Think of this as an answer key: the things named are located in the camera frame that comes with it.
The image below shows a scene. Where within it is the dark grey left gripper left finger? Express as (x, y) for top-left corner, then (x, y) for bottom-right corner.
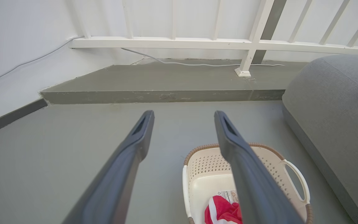
(62, 110), (155, 224)

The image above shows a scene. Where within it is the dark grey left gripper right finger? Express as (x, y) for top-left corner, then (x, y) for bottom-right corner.
(214, 110), (304, 224)

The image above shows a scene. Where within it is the red jersey with black lettering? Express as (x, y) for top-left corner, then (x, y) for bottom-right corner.
(204, 195), (243, 224)

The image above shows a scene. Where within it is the grey fabric sofa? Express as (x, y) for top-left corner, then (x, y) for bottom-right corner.
(282, 55), (358, 224)

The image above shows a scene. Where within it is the white paper label sticker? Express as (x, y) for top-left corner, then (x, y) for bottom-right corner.
(218, 190), (239, 204)

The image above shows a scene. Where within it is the cream perforated laundry basket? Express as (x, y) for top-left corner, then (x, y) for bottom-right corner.
(182, 143), (313, 224)

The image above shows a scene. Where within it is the black baseboard strip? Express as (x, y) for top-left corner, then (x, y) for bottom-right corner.
(0, 98), (48, 139)

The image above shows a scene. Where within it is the white wooden railing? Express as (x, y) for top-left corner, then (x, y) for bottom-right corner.
(69, 0), (358, 77)

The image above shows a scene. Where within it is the light grey cable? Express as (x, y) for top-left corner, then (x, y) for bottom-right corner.
(0, 36), (285, 88)

